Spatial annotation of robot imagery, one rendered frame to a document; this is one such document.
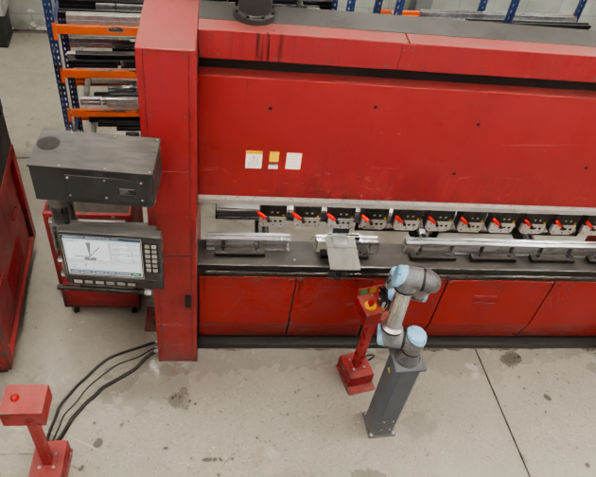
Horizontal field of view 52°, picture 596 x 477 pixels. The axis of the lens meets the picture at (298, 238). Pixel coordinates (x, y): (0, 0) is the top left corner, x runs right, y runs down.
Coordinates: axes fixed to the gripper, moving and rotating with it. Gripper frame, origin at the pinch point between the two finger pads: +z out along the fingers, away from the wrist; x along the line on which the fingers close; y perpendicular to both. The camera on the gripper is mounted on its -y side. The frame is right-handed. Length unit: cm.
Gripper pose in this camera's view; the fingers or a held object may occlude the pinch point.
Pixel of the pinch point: (383, 308)
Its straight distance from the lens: 378.6
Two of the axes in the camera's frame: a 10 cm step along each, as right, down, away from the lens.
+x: -9.4, 1.5, -3.0
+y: -3.1, -7.6, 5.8
